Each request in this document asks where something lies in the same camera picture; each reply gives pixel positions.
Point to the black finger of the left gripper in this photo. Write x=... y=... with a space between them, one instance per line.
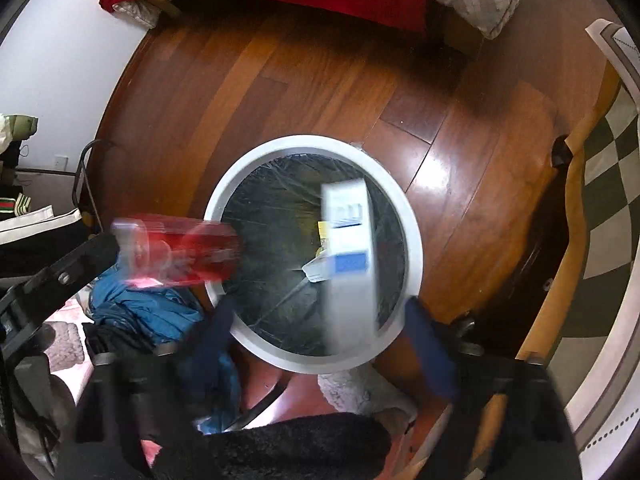
x=60 y=282

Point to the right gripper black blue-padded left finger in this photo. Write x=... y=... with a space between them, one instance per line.
x=166 y=397

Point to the white slipper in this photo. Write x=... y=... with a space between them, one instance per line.
x=364 y=391

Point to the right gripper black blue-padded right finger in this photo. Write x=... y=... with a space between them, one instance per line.
x=534 y=440

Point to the yellow flat box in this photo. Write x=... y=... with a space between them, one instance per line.
x=323 y=234

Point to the blue cloth on floor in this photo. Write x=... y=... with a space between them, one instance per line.
x=130 y=321

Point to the white blue tall box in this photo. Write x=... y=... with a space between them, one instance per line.
x=350 y=293

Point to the white rim trash bin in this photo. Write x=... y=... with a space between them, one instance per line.
x=271 y=196

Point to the white barcode box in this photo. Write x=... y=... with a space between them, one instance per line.
x=318 y=269

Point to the checkered printed tablecloth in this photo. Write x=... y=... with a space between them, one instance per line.
x=595 y=363

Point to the black fleece sleeve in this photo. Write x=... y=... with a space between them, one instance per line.
x=333 y=446

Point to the red cola can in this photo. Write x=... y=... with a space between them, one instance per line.
x=165 y=251

